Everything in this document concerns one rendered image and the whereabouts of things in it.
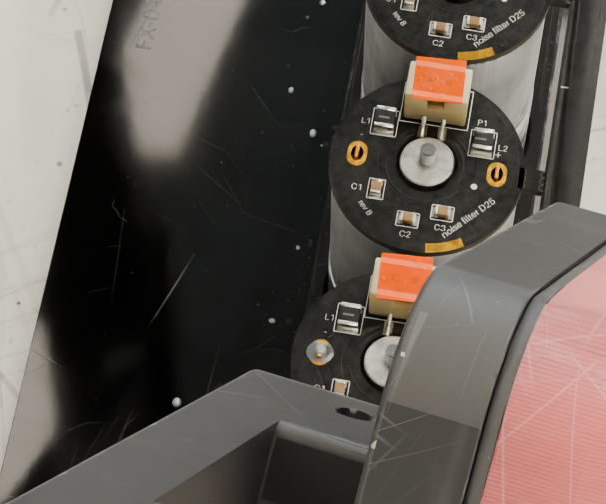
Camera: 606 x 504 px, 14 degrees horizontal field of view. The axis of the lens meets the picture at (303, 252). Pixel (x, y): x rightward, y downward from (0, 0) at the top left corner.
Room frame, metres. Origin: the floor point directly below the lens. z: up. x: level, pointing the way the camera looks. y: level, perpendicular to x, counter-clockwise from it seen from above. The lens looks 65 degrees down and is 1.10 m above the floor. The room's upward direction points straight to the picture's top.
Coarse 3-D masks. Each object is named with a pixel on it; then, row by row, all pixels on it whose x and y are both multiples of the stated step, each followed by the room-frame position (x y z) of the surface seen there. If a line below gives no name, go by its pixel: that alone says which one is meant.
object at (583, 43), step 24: (552, 0) 0.17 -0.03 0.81; (576, 0) 0.17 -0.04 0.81; (600, 0) 0.17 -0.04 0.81; (576, 24) 0.17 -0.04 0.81; (600, 24) 0.17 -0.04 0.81; (576, 48) 0.17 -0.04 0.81; (600, 48) 0.17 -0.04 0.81; (576, 72) 0.16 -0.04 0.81; (576, 96) 0.16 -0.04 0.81; (576, 120) 0.15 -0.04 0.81; (552, 144) 0.15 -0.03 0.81; (576, 144) 0.15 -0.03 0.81; (552, 168) 0.15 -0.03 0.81; (576, 168) 0.15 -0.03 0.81; (528, 192) 0.14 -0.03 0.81; (552, 192) 0.14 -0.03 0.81; (576, 192) 0.14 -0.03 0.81
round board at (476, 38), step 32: (384, 0) 0.17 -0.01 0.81; (416, 0) 0.17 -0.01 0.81; (480, 0) 0.17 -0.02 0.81; (512, 0) 0.17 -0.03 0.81; (544, 0) 0.17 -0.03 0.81; (384, 32) 0.17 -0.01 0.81; (416, 32) 0.17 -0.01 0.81; (448, 32) 0.17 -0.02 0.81; (480, 32) 0.17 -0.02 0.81; (512, 32) 0.17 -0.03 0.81
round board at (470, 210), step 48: (384, 96) 0.16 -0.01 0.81; (480, 96) 0.16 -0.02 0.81; (336, 144) 0.15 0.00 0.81; (384, 144) 0.15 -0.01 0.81; (480, 144) 0.15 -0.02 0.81; (336, 192) 0.14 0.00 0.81; (384, 192) 0.14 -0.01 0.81; (432, 192) 0.14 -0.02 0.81; (480, 192) 0.14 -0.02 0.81; (384, 240) 0.14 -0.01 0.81; (432, 240) 0.14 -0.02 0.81; (480, 240) 0.14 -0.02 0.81
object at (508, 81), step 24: (456, 0) 0.17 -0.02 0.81; (384, 48) 0.17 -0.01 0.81; (528, 48) 0.17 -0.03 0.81; (384, 72) 0.17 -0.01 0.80; (408, 72) 0.17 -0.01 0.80; (480, 72) 0.16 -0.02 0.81; (504, 72) 0.17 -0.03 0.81; (528, 72) 0.17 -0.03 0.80; (504, 96) 0.17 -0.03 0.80; (528, 96) 0.17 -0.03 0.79; (528, 120) 0.17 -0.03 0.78
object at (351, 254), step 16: (416, 144) 0.15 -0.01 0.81; (400, 160) 0.15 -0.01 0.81; (416, 160) 0.15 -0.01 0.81; (448, 160) 0.15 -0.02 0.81; (400, 176) 0.15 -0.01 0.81; (416, 176) 0.15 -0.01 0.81; (432, 176) 0.15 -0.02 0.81; (448, 176) 0.15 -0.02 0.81; (496, 176) 0.15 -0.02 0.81; (336, 208) 0.14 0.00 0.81; (336, 224) 0.14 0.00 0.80; (512, 224) 0.15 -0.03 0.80; (336, 240) 0.14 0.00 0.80; (352, 240) 0.14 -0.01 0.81; (368, 240) 0.14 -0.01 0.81; (336, 256) 0.14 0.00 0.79; (352, 256) 0.14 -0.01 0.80; (368, 256) 0.14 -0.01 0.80; (432, 256) 0.14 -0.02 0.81; (448, 256) 0.14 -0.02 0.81; (336, 272) 0.14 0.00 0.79; (352, 272) 0.14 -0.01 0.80; (368, 272) 0.14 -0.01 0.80
